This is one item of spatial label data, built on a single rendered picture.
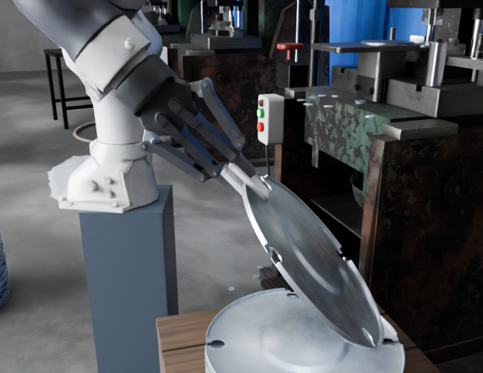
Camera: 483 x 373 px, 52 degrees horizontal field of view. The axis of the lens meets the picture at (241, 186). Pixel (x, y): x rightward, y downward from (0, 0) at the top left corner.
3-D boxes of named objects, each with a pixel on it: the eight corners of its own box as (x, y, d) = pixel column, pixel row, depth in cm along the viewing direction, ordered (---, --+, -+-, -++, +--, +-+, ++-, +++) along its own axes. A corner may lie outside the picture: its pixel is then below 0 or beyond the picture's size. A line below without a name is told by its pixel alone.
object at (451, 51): (432, 64, 116) (435, 44, 115) (393, 58, 130) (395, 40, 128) (463, 63, 119) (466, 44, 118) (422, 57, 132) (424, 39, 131)
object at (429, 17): (431, 24, 119) (432, 8, 117) (418, 24, 123) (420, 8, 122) (441, 24, 120) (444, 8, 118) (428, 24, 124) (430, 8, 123)
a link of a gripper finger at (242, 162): (224, 149, 66) (240, 134, 65) (250, 175, 67) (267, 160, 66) (223, 152, 65) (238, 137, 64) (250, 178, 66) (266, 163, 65)
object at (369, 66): (335, 107, 112) (338, 45, 107) (307, 97, 124) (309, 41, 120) (426, 101, 120) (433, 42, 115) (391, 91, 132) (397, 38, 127)
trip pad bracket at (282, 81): (287, 129, 147) (290, 61, 140) (275, 122, 156) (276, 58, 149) (306, 127, 149) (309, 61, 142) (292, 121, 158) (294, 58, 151)
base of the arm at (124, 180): (47, 213, 106) (38, 149, 101) (74, 183, 123) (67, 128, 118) (152, 212, 106) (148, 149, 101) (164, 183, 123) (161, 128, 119)
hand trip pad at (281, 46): (282, 71, 144) (283, 44, 142) (274, 69, 150) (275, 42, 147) (304, 70, 147) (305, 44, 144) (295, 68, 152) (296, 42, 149)
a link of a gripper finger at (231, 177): (224, 170, 65) (220, 174, 65) (260, 206, 66) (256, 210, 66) (227, 163, 67) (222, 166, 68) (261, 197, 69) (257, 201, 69)
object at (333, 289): (397, 333, 77) (401, 330, 76) (341, 371, 51) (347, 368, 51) (295, 187, 88) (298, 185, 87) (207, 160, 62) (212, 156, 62)
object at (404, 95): (435, 118, 103) (439, 89, 101) (329, 86, 143) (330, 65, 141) (544, 109, 112) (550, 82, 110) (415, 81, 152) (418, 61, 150)
